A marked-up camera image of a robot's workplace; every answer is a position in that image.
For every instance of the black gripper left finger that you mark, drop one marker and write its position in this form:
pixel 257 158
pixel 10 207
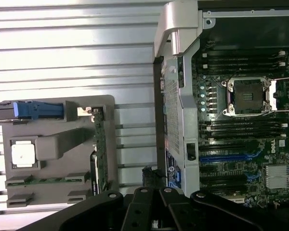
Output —
pixel 139 211

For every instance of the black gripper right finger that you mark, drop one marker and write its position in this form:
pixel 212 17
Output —
pixel 180 216

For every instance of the long black expansion slot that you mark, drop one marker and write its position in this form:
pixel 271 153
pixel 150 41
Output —
pixel 221 187
pixel 221 148
pixel 221 177

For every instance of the white expansion slot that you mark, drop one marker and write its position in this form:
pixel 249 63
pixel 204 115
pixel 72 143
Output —
pixel 236 200

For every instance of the blue expansion slot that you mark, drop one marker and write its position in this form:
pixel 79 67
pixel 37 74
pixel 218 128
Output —
pixel 224 159

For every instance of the grey printed parts rack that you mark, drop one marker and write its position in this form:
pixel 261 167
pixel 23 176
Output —
pixel 69 168

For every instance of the green RAM stick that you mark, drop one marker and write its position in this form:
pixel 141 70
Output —
pixel 48 180

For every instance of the green Dell motherboard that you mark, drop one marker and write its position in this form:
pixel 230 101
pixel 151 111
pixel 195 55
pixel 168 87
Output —
pixel 260 154

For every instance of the grey open PC case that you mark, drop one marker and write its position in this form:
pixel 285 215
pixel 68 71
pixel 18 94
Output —
pixel 187 115

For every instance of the RAM slot with white clips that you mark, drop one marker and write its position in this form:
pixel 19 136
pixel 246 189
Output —
pixel 243 54
pixel 243 64
pixel 243 133
pixel 243 122

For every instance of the silver chipset heatsink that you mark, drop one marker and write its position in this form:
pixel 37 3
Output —
pixel 278 175

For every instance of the silver CPU chip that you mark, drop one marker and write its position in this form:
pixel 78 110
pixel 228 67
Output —
pixel 22 155

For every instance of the CPU socket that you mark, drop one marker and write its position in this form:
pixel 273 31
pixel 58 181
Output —
pixel 245 96

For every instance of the hard disk in blue carrier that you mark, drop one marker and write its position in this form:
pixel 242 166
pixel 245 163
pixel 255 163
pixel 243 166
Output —
pixel 38 109

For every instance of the silver socket cover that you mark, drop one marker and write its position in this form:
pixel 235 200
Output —
pixel 274 96

